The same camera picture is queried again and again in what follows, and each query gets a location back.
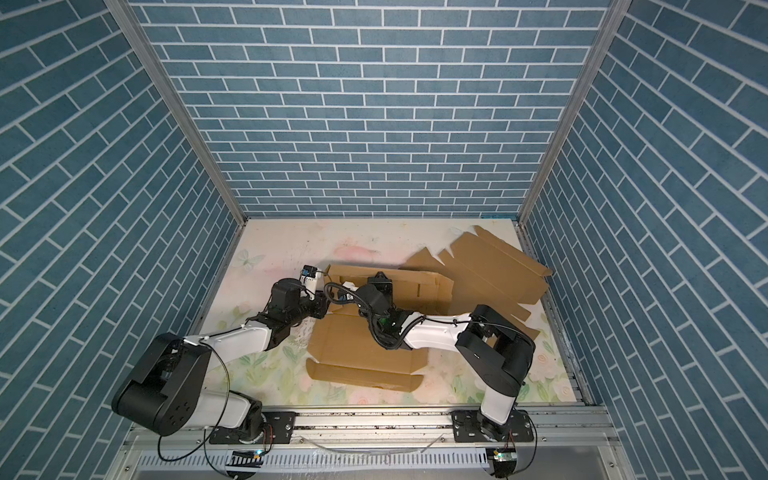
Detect aluminium corner post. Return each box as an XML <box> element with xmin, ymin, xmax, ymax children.
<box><xmin>104</xmin><ymin>0</ymin><xmax>247</xmax><ymax>227</ymax></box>
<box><xmin>518</xmin><ymin>0</ymin><xmax>631</xmax><ymax>226</ymax></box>

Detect aluminium front rail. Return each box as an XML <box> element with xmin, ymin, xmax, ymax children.
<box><xmin>119</xmin><ymin>404</ymin><xmax>620</xmax><ymax>458</ymax></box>

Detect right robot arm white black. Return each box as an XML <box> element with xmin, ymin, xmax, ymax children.
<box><xmin>339</xmin><ymin>272</ymin><xmax>535</xmax><ymax>440</ymax></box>

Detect right green circuit board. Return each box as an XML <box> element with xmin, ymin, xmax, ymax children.
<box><xmin>486</xmin><ymin>447</ymin><xmax>518</xmax><ymax>467</ymax></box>

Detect green circuit board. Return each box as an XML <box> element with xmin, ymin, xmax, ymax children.
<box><xmin>486</xmin><ymin>447</ymin><xmax>518</xmax><ymax>467</ymax></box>
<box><xmin>225</xmin><ymin>450</ymin><xmax>264</xmax><ymax>471</ymax></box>

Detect white slotted cable duct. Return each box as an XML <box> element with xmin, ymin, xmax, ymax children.
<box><xmin>138</xmin><ymin>448</ymin><xmax>490</xmax><ymax>473</ymax></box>

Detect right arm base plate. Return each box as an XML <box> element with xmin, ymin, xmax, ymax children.
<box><xmin>450</xmin><ymin>409</ymin><xmax>535</xmax><ymax>443</ymax></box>

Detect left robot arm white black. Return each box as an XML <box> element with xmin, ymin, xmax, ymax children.
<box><xmin>111</xmin><ymin>266</ymin><xmax>329</xmax><ymax>443</ymax></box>

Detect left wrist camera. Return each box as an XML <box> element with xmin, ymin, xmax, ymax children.
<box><xmin>299</xmin><ymin>265</ymin><xmax>325</xmax><ymax>292</ymax></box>

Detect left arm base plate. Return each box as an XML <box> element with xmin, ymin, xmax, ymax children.
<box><xmin>209</xmin><ymin>411</ymin><xmax>297</xmax><ymax>447</ymax></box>

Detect right aluminium corner post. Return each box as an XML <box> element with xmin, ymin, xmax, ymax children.
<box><xmin>518</xmin><ymin>0</ymin><xmax>631</xmax><ymax>226</ymax></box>

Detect left aluminium corner post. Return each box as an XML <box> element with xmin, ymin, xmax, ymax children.
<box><xmin>104</xmin><ymin>0</ymin><xmax>247</xmax><ymax>227</ymax></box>

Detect brown cardboard box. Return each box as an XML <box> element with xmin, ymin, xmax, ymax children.
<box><xmin>306</xmin><ymin>265</ymin><xmax>453</xmax><ymax>392</ymax></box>
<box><xmin>402</xmin><ymin>226</ymin><xmax>552</xmax><ymax>339</ymax></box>

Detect left green circuit board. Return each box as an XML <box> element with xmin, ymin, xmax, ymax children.
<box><xmin>225</xmin><ymin>450</ymin><xmax>264</xmax><ymax>471</ymax></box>

